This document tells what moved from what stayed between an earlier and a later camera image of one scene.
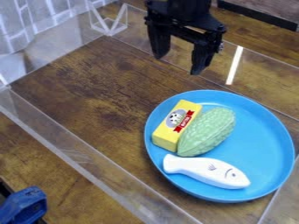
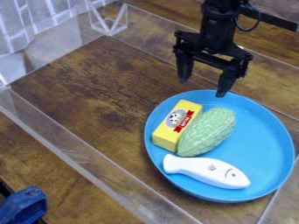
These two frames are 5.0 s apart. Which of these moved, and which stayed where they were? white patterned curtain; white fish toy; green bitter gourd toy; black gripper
Moved: black gripper
Stayed: white fish toy; green bitter gourd toy; white patterned curtain
